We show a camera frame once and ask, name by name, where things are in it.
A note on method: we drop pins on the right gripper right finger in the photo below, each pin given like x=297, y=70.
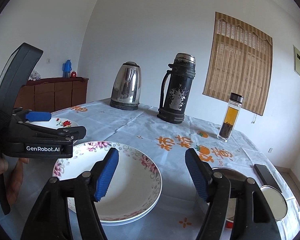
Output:
x=253, y=216

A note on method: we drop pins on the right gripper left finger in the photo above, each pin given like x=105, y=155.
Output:
x=49, y=217

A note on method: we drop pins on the stainless steel bowl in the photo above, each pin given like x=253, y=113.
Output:
x=234, y=175

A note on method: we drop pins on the red enamel bowl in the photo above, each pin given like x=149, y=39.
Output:
x=274, y=198

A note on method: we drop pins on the red flower white plate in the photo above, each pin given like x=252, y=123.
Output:
x=55, y=123

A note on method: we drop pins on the pink floral white plate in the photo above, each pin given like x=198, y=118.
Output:
x=136, y=183

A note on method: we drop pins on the left hand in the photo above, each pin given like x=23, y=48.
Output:
x=15, y=178

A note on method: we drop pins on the light blue printed tablecloth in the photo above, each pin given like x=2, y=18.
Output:
x=177, y=214

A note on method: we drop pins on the black smartphone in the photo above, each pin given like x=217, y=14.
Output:
x=266, y=176

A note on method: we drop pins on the brown wooden sideboard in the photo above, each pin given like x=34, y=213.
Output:
x=52, y=94

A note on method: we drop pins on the clear plastic bag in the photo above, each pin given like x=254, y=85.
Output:
x=34, y=76

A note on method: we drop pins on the glass tea bottle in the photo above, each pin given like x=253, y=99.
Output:
x=231, y=115

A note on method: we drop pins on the small red object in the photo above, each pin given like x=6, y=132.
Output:
x=73, y=74

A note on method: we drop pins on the blue thermos jug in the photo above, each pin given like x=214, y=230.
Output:
x=67, y=68

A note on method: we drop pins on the black worn thermos flask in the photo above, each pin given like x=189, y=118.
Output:
x=175, y=88

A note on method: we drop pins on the stainless steel electric kettle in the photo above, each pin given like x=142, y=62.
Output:
x=126, y=89

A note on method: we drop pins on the bamboo window blind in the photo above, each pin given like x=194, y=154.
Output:
x=240, y=62

